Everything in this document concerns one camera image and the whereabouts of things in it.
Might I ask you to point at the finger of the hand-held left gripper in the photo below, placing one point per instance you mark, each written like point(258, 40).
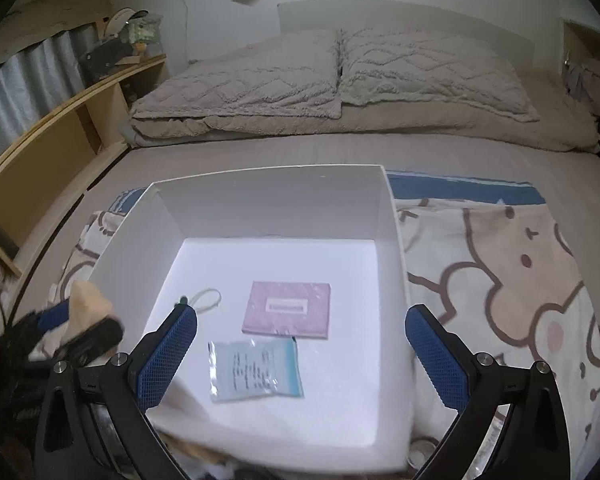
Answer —
point(97, 340)
point(55, 316)

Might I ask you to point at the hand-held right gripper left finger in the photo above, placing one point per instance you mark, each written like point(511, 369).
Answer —
point(170, 355)

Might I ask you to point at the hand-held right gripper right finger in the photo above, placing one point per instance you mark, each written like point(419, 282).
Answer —
point(435, 360)

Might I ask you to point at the beige soft object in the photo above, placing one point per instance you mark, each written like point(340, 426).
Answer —
point(90, 302)

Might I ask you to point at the light blue medicine sachet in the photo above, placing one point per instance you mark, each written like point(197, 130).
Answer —
point(255, 370)

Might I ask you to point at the pink booklet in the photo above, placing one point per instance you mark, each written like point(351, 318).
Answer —
point(287, 310)

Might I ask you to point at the white storage box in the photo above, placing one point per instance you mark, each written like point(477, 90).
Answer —
point(280, 210)

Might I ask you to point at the beige elastic loop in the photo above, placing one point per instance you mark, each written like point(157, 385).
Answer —
point(210, 300)

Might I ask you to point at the cartoon printed blanket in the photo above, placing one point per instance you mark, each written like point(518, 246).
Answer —
point(505, 270)

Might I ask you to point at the wooden shelf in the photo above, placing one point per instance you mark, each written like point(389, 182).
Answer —
point(45, 160)

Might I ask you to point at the beige folded duvet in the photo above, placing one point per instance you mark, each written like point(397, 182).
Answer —
point(430, 130)

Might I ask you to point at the grey curtain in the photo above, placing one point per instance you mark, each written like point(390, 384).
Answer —
point(30, 80)

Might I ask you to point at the dark bag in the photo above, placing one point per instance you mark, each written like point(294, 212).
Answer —
point(107, 57)

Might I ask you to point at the beige quilted pillow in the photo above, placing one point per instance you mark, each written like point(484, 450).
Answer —
point(240, 80)
point(430, 70)

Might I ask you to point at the white cap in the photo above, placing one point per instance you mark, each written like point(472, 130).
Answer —
point(122, 20)

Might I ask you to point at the pile of clothes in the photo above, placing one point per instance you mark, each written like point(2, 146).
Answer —
point(597, 85)

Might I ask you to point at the white headboard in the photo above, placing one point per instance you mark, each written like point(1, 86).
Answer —
point(405, 22)

